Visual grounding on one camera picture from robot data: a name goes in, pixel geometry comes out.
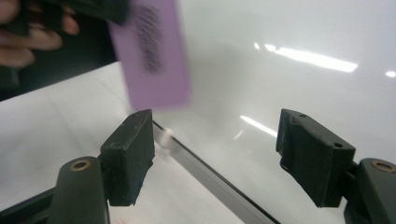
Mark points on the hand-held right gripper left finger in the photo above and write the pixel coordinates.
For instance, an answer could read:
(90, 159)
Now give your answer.
(127, 161)

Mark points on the white whiteboard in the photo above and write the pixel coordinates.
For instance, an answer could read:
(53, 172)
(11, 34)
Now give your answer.
(280, 31)

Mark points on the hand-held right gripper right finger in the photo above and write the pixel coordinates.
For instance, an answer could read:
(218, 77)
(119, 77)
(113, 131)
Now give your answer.
(314, 161)

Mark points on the purple whiteboard eraser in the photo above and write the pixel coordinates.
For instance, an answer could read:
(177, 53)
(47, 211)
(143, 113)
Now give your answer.
(152, 81)

